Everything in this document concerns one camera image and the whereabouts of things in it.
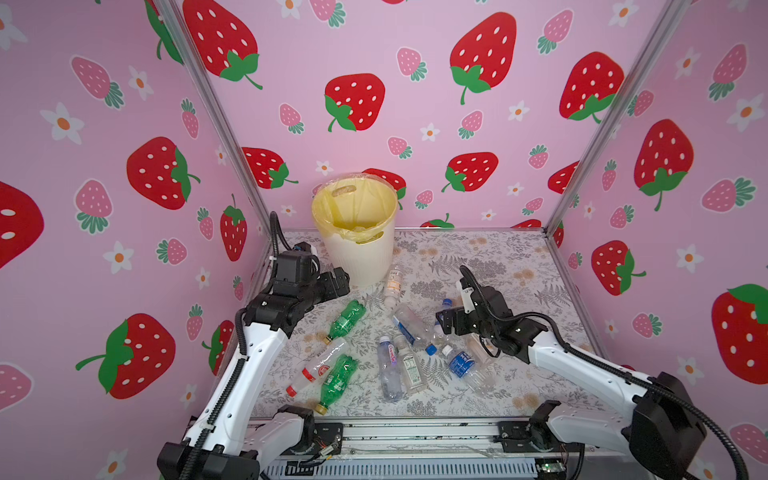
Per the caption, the blue label bottle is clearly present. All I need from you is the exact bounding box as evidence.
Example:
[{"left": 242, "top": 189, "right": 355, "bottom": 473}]
[
  {"left": 435, "top": 298, "right": 454, "bottom": 328},
  {"left": 439, "top": 343, "right": 495, "bottom": 392}
]

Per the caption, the clear bottle blue cap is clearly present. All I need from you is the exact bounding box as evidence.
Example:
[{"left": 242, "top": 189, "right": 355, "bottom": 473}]
[{"left": 393, "top": 304, "right": 438, "bottom": 356}]

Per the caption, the small bottle orange label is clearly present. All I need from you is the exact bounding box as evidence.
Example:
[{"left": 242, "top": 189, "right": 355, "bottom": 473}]
[{"left": 383, "top": 265, "right": 404, "bottom": 308}]

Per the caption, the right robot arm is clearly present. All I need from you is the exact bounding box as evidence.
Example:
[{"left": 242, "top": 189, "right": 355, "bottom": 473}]
[{"left": 435, "top": 286, "right": 749, "bottom": 479}]

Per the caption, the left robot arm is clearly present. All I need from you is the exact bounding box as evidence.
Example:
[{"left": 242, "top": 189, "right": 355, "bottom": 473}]
[{"left": 157, "top": 268, "right": 350, "bottom": 479}]

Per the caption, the white plastic waste bin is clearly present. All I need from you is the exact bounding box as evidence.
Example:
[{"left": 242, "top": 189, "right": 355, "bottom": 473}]
[{"left": 313, "top": 179, "right": 398, "bottom": 287}]

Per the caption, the yellow bin liner bag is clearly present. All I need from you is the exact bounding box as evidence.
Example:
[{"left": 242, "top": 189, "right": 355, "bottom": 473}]
[{"left": 311, "top": 173, "right": 399, "bottom": 243}]

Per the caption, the green bottle upper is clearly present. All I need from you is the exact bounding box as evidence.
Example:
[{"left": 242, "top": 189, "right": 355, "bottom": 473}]
[{"left": 324, "top": 300, "right": 367, "bottom": 344}]

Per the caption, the tea bottle beige label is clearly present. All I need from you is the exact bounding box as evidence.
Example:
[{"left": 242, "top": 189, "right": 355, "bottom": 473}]
[{"left": 466, "top": 333, "right": 496, "bottom": 365}]

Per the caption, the clear bottle green label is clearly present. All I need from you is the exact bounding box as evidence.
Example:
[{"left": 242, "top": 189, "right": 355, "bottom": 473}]
[{"left": 394, "top": 334, "right": 428, "bottom": 396}]

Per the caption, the clear bottle red label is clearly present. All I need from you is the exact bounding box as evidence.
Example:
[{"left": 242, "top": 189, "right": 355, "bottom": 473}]
[{"left": 286, "top": 337, "right": 349, "bottom": 398}]

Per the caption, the clear bottle pink label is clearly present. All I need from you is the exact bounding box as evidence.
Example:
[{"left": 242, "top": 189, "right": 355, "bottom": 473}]
[{"left": 377, "top": 336, "right": 404, "bottom": 402}]

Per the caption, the green bottle lower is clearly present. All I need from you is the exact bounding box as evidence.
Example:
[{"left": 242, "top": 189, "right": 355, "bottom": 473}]
[{"left": 314, "top": 354, "right": 359, "bottom": 415}]

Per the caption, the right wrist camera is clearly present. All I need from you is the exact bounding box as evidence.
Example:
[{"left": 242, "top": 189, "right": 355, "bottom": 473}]
[{"left": 460, "top": 287, "right": 476, "bottom": 314}]

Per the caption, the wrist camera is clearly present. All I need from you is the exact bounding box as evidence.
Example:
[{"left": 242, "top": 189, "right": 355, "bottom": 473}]
[
  {"left": 460, "top": 287, "right": 476, "bottom": 314},
  {"left": 274, "top": 242, "right": 320, "bottom": 284}
]

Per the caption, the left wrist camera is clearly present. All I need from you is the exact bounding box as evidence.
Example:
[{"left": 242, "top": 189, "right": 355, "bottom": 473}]
[{"left": 274, "top": 242, "right": 320, "bottom": 284}]

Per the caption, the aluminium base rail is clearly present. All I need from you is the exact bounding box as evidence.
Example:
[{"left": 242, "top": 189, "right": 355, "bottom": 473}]
[{"left": 161, "top": 416, "right": 661, "bottom": 480}]

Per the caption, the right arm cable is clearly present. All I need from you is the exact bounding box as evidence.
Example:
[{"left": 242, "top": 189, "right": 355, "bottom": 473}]
[{"left": 458, "top": 265, "right": 751, "bottom": 480}]

